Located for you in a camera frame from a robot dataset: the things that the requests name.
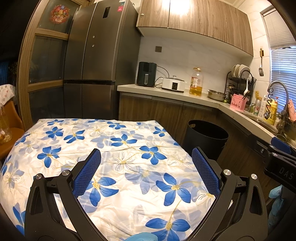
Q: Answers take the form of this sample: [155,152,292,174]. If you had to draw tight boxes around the steel kitchen faucet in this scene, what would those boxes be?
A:
[263,80,291,137]

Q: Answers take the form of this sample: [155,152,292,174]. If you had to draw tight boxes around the black trash bin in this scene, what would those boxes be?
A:
[182,120,229,161]

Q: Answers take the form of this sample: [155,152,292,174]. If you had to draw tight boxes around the blue gloved hand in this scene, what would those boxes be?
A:
[268,185,283,231]

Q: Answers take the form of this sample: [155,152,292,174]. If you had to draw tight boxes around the steel sink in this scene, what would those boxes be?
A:
[242,111,295,148]

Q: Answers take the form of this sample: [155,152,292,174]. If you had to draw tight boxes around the pink hanging cloth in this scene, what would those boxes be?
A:
[288,99,296,122]

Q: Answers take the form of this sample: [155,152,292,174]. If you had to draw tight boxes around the yellow detergent bottle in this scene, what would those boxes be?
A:
[264,99,278,125]

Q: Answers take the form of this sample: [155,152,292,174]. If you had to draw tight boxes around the wooden lower cabinets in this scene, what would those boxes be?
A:
[119,92,278,189]

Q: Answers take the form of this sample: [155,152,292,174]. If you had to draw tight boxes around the wooden cabinets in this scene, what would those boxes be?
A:
[137,1,253,58]
[119,92,278,189]

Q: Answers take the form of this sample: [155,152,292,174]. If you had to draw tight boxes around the beer can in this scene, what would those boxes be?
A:
[253,98,261,116]

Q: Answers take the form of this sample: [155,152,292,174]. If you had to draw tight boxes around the pink utensil holder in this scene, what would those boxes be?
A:
[230,94,249,111]

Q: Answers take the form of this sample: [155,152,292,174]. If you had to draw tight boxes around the blue floral tablecloth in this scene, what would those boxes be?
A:
[1,119,215,240]

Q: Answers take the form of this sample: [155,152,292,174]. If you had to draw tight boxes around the hanging spatula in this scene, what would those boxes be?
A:
[259,48,264,77]

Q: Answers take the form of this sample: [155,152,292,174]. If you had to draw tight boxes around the black dish rack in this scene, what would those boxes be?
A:
[224,64,256,105]

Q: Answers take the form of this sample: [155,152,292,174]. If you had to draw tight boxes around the steel bowl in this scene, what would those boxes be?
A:
[208,90,226,102]

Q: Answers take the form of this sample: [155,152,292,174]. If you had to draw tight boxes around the window blinds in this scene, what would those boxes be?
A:
[271,46,295,106]

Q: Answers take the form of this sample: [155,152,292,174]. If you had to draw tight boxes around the orange chair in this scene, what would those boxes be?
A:
[1,100,25,162]

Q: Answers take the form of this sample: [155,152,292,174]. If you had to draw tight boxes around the clear plastic bag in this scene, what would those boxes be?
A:
[0,104,12,145]

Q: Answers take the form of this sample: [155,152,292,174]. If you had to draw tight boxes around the cooking oil bottle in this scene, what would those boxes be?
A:
[189,67,204,96]

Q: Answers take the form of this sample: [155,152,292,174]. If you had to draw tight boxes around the white slow cooker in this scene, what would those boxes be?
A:
[161,76,185,93]

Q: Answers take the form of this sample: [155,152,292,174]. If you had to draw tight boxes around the dotted white cloth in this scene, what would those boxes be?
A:
[0,84,17,105]

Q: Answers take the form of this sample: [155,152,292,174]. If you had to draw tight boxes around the wooden glass door cabinet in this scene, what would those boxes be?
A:
[16,0,85,130]

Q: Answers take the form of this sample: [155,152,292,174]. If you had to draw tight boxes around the wooden upper cabinets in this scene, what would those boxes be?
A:
[137,1,253,58]

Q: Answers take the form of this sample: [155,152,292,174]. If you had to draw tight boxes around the dark steel refrigerator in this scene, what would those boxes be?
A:
[63,1,141,120]

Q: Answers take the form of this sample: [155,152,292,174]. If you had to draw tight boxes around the red flower decoration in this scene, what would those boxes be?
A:
[49,4,70,24]

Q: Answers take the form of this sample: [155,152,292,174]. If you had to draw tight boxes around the wall socket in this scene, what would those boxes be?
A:
[155,46,162,53]

